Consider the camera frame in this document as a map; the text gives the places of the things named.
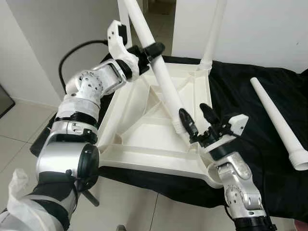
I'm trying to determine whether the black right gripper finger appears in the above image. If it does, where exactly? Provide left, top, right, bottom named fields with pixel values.
left=178, top=108, right=199, bottom=144
left=199, top=103, right=223, bottom=133

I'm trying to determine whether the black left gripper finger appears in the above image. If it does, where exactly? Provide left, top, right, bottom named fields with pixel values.
left=143, top=42, right=166, bottom=59

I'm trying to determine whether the white plastic table top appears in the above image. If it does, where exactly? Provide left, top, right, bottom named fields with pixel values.
left=96, top=60, right=227, bottom=189

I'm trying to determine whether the black metal table leg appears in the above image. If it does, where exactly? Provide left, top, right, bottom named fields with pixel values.
left=77, top=188, right=101, bottom=207

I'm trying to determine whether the black flat panel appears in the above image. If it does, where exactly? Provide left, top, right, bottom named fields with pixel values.
left=0, top=83, right=16, bottom=119

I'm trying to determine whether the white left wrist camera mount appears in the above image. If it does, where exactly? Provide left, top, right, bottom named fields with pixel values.
left=106, top=19, right=141, bottom=77

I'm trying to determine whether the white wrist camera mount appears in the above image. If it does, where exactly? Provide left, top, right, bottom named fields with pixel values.
left=205, top=114, right=250, bottom=154
left=106, top=19, right=141, bottom=77

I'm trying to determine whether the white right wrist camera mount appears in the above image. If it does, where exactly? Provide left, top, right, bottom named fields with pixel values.
left=205, top=114, right=250, bottom=154

